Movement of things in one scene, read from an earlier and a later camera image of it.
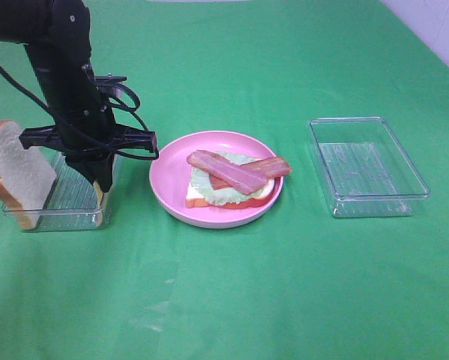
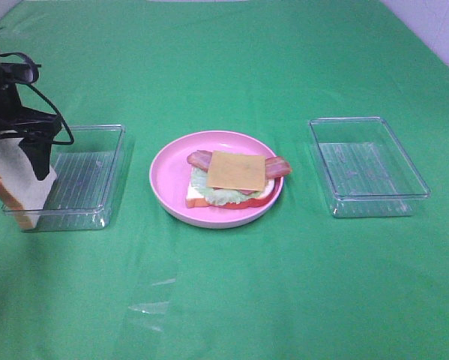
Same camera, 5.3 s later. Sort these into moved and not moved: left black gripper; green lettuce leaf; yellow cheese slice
Moved: left black gripper; yellow cheese slice
Not moved: green lettuce leaf
